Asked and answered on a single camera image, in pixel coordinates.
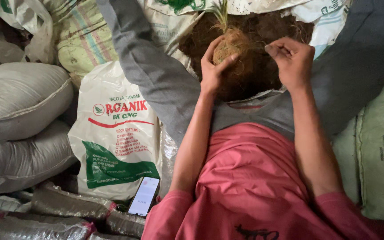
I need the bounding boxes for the white and green planting media bag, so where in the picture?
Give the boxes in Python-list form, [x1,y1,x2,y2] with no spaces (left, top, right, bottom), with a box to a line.
[68,61,162,201]

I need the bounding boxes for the pale green printed sack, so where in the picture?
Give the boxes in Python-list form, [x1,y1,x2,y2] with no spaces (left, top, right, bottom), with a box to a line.
[356,75,384,223]

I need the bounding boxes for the person's right hand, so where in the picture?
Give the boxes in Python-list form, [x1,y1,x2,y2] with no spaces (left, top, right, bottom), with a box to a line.
[264,37,316,92]

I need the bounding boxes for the smartphone with lit screen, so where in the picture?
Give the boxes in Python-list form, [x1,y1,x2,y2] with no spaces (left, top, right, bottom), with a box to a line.
[128,176,161,217]

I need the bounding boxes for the person's red shirt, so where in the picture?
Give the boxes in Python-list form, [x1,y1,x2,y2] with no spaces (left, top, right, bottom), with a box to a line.
[141,122,384,240]

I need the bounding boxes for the grey filled sack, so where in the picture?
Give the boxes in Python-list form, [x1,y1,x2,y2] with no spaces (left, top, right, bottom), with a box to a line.
[0,119,78,196]
[0,62,74,141]

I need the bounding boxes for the clear packet of soil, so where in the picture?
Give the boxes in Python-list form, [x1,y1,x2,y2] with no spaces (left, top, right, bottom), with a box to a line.
[0,216,96,240]
[30,181,118,221]
[105,209,146,238]
[0,194,32,214]

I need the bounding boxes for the thin brown fibre strand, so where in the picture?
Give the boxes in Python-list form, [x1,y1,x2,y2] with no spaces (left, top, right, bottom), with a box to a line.
[245,39,272,50]

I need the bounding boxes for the person's left hand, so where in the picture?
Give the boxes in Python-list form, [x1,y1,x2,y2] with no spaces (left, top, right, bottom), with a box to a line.
[200,35,240,97]

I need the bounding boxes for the plain pale green sack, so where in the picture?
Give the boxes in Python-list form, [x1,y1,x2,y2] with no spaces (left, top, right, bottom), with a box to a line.
[331,116,362,204]

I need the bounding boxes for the shiny clear plastic sack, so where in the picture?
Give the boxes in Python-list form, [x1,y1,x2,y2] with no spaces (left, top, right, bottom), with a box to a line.
[158,125,180,198]

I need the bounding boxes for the white sack of brown coco peat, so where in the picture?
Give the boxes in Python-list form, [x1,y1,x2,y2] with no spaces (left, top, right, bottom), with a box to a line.
[137,0,354,104]

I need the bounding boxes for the person's grey trousers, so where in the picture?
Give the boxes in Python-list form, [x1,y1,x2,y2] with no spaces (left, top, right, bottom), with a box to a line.
[96,0,384,148]

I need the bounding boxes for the green string bundle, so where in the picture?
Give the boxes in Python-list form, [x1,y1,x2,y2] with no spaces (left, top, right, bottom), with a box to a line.
[155,0,206,14]

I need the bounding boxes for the striped woven sack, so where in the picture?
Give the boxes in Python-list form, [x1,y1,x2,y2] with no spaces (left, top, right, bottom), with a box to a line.
[41,0,120,88]

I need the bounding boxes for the clear crumpled plastic bag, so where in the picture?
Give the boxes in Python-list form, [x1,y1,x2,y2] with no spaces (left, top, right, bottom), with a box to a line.
[0,0,54,64]

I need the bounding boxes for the coco fibre ball with plant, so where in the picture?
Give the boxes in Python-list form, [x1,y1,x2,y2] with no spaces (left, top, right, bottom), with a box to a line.
[211,0,252,76]

